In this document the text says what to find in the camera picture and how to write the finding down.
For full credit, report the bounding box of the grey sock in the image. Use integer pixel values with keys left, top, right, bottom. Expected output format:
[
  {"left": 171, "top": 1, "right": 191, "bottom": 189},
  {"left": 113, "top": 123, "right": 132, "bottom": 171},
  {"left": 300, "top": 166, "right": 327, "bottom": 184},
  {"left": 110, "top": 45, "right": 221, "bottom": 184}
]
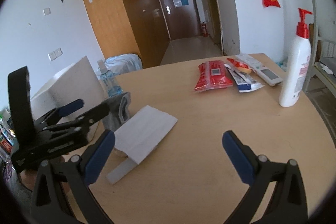
[{"left": 102, "top": 92, "right": 131, "bottom": 132}]

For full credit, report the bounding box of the white paper tissue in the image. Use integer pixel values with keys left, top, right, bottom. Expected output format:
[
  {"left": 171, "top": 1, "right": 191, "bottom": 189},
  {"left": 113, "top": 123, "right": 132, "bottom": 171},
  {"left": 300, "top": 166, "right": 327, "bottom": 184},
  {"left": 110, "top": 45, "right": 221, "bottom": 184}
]
[{"left": 115, "top": 105, "right": 178, "bottom": 164}]

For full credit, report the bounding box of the green white plastic bag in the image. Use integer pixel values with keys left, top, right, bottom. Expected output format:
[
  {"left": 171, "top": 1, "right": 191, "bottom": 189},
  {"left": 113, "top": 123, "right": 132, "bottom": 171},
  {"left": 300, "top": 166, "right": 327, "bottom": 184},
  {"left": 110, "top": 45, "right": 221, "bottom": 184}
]
[{"left": 113, "top": 148, "right": 127, "bottom": 158}]

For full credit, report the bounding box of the white foam stick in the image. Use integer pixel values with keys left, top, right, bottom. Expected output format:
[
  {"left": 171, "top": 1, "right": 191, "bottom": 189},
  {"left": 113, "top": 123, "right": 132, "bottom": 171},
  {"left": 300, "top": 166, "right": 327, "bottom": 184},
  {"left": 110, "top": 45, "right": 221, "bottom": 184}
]
[{"left": 106, "top": 158, "right": 138, "bottom": 184}]

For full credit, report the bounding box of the bottles group on side table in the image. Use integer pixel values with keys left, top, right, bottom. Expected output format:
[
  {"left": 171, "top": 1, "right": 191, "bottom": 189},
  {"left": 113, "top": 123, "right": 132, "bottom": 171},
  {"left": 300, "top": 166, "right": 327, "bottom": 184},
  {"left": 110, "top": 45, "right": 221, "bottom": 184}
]
[{"left": 1, "top": 114, "right": 15, "bottom": 156}]

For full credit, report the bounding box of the white foam box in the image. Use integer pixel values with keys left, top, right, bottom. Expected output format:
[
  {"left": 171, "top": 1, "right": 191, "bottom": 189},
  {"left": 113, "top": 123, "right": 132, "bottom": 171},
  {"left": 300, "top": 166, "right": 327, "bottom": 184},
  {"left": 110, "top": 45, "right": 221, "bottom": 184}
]
[{"left": 30, "top": 56, "right": 105, "bottom": 122}]

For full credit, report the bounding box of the blue spray bottle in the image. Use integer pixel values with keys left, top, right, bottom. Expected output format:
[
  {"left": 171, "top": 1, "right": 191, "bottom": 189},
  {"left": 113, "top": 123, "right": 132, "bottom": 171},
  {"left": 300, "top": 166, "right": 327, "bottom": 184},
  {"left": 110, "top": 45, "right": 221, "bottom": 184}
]
[{"left": 97, "top": 60, "right": 122, "bottom": 97}]

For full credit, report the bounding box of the light blue covered bin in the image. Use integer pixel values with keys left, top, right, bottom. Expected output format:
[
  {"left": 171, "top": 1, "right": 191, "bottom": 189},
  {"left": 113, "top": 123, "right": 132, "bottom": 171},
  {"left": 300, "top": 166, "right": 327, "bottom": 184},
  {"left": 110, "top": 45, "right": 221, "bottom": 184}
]
[{"left": 105, "top": 53, "right": 143, "bottom": 76}]

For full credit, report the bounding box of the white remote control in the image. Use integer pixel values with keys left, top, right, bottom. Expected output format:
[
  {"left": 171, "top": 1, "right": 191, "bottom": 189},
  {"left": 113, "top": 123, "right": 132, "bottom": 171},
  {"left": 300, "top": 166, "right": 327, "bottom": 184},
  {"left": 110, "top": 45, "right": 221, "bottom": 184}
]
[{"left": 236, "top": 54, "right": 283, "bottom": 86}]

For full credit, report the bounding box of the white lotion pump bottle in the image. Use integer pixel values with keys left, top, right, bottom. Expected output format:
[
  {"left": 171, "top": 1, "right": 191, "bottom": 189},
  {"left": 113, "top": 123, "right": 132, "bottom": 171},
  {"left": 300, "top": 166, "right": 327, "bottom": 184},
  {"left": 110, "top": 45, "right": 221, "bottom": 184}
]
[{"left": 278, "top": 8, "right": 313, "bottom": 107}]

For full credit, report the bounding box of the blue white small packet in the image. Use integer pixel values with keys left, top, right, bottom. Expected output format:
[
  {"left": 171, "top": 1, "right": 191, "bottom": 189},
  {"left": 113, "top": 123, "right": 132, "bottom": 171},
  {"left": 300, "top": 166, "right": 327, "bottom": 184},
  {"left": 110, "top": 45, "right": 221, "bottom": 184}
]
[{"left": 225, "top": 64, "right": 264, "bottom": 93}]

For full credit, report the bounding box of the red orange small packet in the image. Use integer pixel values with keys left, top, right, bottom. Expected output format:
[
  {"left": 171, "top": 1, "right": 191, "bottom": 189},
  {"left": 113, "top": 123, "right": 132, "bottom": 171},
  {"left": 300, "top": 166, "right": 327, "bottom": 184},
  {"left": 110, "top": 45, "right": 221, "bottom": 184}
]
[{"left": 227, "top": 58, "right": 254, "bottom": 74}]

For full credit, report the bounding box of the red snack packet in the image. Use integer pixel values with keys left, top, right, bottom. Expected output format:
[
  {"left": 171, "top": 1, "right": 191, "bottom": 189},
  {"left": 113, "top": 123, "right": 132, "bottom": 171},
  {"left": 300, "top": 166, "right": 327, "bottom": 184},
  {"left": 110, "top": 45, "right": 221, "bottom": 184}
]
[{"left": 194, "top": 60, "right": 233, "bottom": 92}]

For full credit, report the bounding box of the wooden wardrobe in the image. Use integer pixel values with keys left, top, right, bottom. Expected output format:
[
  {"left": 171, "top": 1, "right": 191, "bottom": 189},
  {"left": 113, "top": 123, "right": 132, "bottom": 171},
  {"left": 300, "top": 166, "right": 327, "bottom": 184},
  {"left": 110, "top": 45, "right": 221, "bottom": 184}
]
[{"left": 83, "top": 0, "right": 170, "bottom": 68}]

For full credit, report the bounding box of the dark brown entrance door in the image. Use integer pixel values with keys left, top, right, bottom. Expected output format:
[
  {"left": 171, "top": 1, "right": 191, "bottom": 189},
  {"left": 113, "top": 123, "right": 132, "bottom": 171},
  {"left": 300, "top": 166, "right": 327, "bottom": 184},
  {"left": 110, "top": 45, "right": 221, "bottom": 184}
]
[{"left": 160, "top": 0, "right": 201, "bottom": 40}]

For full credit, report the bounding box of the red fire extinguisher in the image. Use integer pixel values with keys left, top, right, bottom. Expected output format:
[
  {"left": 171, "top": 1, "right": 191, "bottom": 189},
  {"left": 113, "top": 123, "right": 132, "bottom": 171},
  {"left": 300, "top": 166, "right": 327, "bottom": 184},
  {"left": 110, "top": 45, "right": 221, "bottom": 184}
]
[{"left": 201, "top": 22, "right": 209, "bottom": 37}]

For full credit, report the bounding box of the brown side door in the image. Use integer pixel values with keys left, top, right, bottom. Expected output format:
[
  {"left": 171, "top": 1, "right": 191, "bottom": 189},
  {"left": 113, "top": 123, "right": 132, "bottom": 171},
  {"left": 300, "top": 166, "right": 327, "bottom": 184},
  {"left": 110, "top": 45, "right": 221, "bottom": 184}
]
[{"left": 207, "top": 0, "right": 224, "bottom": 53}]

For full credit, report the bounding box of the double wall socket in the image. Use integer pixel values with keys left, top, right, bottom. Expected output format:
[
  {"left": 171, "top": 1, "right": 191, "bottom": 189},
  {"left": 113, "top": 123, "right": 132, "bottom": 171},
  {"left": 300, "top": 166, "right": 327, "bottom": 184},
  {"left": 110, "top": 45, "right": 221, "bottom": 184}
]
[{"left": 48, "top": 48, "right": 63, "bottom": 61}]

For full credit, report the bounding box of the white wall switch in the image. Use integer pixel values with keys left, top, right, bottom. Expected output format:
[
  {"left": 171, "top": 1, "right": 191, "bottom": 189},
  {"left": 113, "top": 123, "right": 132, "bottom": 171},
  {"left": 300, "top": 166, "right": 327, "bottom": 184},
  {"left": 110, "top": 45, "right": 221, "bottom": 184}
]
[{"left": 43, "top": 7, "right": 51, "bottom": 16}]

